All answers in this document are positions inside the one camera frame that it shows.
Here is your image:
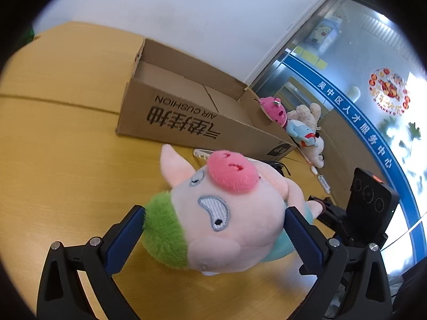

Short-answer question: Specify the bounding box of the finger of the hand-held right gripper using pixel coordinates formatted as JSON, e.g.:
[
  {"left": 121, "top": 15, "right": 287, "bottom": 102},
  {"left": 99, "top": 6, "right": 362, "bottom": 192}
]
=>
[
  {"left": 307, "top": 195, "right": 336, "bottom": 209},
  {"left": 317, "top": 205, "right": 349, "bottom": 238}
]

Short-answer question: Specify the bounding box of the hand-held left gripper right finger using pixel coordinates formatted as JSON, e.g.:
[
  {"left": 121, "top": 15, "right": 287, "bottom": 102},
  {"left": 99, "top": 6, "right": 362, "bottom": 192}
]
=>
[{"left": 284, "top": 206, "right": 393, "bottom": 320}]

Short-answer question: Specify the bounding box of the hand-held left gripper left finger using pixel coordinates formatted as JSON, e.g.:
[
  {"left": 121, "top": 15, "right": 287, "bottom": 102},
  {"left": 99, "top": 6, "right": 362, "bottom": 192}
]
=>
[{"left": 36, "top": 205, "right": 146, "bottom": 320}]

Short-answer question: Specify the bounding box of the black cable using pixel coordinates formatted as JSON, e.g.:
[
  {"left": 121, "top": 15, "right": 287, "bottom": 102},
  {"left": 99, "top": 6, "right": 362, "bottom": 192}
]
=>
[{"left": 263, "top": 160, "right": 291, "bottom": 177}]

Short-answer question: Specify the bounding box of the pink pig plush toy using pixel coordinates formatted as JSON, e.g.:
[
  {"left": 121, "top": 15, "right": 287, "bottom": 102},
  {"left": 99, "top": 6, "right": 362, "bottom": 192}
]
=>
[{"left": 142, "top": 144, "right": 326, "bottom": 275}]

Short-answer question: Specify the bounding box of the brown cardboard box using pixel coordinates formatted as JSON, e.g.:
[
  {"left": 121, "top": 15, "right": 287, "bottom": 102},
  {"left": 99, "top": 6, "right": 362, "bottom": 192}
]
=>
[{"left": 116, "top": 38, "right": 297, "bottom": 162}]

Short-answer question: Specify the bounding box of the white pen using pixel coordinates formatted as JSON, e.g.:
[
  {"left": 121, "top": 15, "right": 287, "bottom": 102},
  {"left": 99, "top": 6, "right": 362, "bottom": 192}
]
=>
[{"left": 310, "top": 165, "right": 331, "bottom": 194}]

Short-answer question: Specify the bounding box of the white dog plush toy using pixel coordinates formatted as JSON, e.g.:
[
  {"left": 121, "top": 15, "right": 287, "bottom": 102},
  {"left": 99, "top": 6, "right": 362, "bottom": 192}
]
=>
[{"left": 300, "top": 133, "right": 326, "bottom": 169}]

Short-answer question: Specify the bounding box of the blue plush toy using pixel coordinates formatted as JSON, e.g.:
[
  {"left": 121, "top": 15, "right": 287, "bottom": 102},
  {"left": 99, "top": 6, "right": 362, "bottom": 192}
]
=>
[{"left": 286, "top": 120, "right": 317, "bottom": 149}]

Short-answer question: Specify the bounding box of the blue window banner strip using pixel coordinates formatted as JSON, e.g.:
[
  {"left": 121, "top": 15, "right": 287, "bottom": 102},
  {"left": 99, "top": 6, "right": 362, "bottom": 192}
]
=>
[{"left": 283, "top": 53, "right": 427, "bottom": 264}]

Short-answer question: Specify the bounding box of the beige bear plush toy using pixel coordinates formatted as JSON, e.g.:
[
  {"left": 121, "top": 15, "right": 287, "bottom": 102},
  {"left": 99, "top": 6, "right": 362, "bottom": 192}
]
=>
[{"left": 287, "top": 103, "right": 322, "bottom": 130}]

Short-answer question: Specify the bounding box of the pink strawberry plush toy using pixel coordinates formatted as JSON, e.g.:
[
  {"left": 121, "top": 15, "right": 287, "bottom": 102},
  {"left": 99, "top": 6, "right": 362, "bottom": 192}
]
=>
[{"left": 259, "top": 96, "right": 288, "bottom": 128}]

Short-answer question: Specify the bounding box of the round red window decal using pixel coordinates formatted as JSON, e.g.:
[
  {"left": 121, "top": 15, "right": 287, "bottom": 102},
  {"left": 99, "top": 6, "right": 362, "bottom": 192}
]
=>
[{"left": 368, "top": 67, "right": 410, "bottom": 117}]

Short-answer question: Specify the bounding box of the row of yellow sticky notes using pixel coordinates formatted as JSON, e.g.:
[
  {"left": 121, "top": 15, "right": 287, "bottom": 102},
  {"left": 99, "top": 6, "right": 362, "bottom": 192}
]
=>
[{"left": 293, "top": 46, "right": 329, "bottom": 69}]

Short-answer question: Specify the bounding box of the cartoon window poster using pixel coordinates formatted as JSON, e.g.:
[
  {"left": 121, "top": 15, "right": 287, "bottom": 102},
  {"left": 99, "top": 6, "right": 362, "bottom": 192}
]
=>
[{"left": 303, "top": 18, "right": 341, "bottom": 46}]

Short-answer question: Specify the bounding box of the metal door frame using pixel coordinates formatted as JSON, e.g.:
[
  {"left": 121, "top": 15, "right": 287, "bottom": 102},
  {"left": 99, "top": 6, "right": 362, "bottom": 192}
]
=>
[{"left": 246, "top": 0, "right": 349, "bottom": 91}]

